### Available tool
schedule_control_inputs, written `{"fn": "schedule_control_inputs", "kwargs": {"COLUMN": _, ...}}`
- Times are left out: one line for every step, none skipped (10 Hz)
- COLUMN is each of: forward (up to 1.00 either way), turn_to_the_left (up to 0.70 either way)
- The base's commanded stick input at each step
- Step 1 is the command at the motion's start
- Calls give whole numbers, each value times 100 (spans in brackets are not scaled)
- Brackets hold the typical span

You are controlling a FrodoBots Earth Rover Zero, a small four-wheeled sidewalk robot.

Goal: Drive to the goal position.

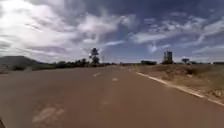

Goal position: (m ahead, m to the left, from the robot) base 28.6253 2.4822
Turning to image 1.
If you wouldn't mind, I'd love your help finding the tall dark tree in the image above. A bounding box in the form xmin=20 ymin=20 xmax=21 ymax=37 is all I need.
xmin=88 ymin=47 xmax=101 ymax=66

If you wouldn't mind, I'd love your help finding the dark bush clump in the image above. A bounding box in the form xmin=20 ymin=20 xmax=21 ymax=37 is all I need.
xmin=140 ymin=59 xmax=158 ymax=66

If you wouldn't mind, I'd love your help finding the row of dark bushes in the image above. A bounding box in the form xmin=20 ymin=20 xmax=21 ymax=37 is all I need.
xmin=11 ymin=58 xmax=111 ymax=71

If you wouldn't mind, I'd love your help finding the tall tower building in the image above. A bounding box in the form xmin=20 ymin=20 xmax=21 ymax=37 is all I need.
xmin=161 ymin=50 xmax=174 ymax=65

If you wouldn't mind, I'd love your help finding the small flat-topped tree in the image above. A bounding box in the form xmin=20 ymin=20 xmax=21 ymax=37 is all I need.
xmin=181 ymin=57 xmax=191 ymax=65

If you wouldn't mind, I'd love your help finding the dark hill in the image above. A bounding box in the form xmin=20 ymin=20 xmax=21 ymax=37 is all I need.
xmin=0 ymin=55 xmax=44 ymax=67

